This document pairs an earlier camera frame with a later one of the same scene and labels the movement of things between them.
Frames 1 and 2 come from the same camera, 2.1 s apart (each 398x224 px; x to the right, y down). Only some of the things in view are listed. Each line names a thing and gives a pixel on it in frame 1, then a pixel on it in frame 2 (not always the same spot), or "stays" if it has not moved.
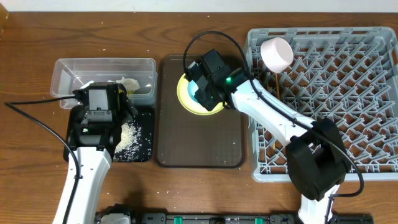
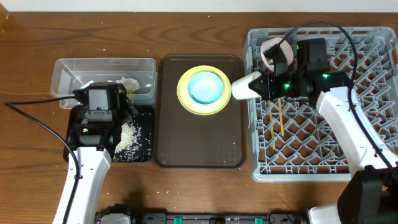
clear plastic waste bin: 70,74 stays
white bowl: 277,54 stays
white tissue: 130,84 stays
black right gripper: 208,104 → 268,91
